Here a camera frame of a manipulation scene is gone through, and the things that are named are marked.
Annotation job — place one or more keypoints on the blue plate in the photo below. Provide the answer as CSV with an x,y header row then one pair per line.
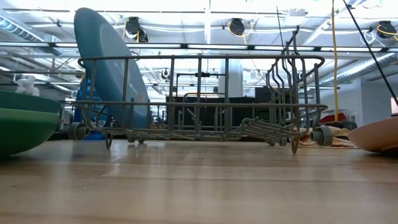
x,y
102,46

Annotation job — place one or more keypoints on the teal plate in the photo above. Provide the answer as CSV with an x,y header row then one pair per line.
x,y
28,101

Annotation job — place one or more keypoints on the dark green plate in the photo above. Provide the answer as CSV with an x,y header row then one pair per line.
x,y
25,130

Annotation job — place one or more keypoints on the pink plate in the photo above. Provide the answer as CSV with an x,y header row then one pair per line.
x,y
376,137

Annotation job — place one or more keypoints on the black cabinet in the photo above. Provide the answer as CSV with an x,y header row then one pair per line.
x,y
208,115

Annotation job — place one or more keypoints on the blue dish soap bottle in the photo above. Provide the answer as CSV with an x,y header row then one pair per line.
x,y
81,93

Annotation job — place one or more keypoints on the red plastic bin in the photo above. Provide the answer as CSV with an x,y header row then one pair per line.
x,y
334,118

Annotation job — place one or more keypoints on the yellow waffle dish towel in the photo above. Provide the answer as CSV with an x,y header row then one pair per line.
x,y
339,141

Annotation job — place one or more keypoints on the white plastic fitting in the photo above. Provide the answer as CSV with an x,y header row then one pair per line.
x,y
26,85

